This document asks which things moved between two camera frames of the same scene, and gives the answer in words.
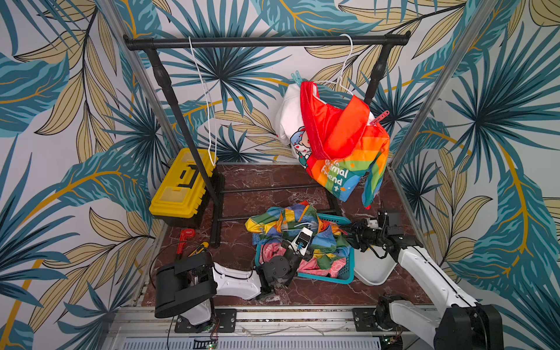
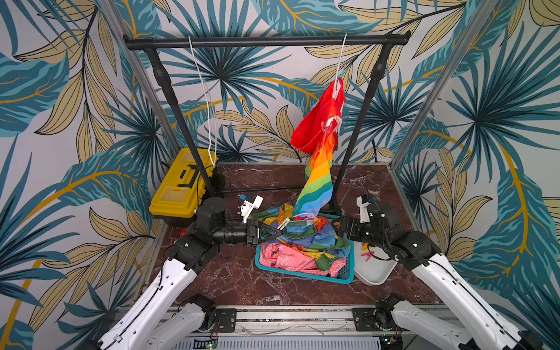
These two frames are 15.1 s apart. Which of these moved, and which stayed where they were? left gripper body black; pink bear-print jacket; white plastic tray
Moved: left gripper body black
Stayed: white plastic tray; pink bear-print jacket
